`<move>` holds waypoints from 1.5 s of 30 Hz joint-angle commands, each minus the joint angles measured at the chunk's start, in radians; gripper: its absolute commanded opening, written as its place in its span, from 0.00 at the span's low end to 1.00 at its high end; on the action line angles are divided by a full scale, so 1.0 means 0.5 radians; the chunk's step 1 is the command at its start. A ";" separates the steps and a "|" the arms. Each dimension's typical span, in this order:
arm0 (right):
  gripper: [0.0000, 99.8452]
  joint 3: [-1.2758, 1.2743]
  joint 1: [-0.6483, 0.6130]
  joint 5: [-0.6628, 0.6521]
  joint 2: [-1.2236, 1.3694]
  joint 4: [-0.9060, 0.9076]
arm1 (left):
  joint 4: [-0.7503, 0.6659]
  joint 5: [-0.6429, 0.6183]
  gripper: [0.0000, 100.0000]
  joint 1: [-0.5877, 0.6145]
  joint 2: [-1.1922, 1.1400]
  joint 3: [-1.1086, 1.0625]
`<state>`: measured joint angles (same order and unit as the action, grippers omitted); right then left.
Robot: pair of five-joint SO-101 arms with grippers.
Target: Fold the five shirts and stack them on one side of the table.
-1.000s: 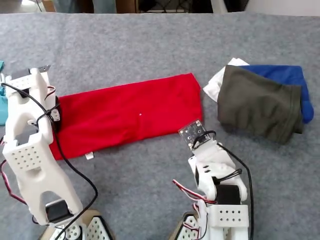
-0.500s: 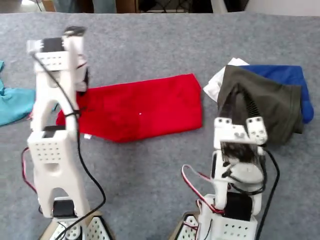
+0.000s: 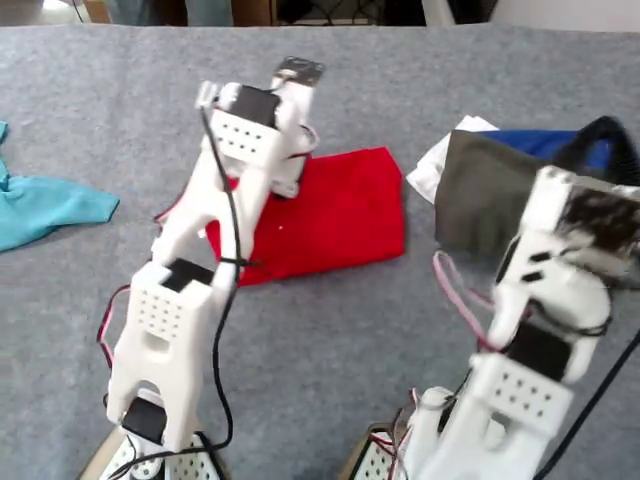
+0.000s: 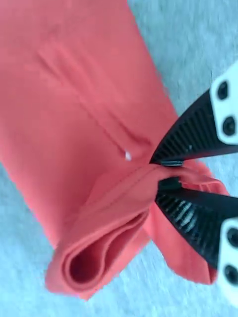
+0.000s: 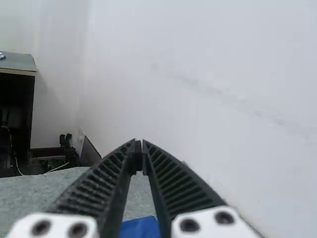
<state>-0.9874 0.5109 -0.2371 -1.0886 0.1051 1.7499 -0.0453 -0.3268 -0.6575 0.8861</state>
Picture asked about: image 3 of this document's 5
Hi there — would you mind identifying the blue shirt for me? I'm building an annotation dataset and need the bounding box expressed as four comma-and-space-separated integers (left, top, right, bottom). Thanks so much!
478, 128, 622, 182

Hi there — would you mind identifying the olive grey shirt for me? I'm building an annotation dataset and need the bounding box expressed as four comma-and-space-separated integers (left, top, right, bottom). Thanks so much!
432, 129, 617, 262

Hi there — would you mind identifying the white shirt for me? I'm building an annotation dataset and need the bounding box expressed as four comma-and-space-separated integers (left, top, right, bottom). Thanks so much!
405, 114, 502, 207

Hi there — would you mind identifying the red shirt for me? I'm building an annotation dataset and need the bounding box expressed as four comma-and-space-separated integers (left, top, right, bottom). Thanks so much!
153, 145, 408, 290

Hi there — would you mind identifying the teal shirt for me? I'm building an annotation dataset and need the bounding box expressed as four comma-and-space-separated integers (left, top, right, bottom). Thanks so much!
0, 119, 122, 254

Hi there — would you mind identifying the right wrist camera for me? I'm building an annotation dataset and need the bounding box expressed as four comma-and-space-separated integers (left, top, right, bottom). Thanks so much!
553, 178, 640, 292

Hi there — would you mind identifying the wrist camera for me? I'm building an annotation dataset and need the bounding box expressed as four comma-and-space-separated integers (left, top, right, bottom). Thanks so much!
272, 56, 328, 87
553, 178, 640, 292

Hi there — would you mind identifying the black cable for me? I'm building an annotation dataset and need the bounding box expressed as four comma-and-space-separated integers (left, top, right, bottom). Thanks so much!
197, 105, 267, 452
535, 329, 640, 480

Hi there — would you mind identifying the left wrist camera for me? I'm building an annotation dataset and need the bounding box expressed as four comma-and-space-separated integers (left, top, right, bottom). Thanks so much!
272, 56, 328, 87

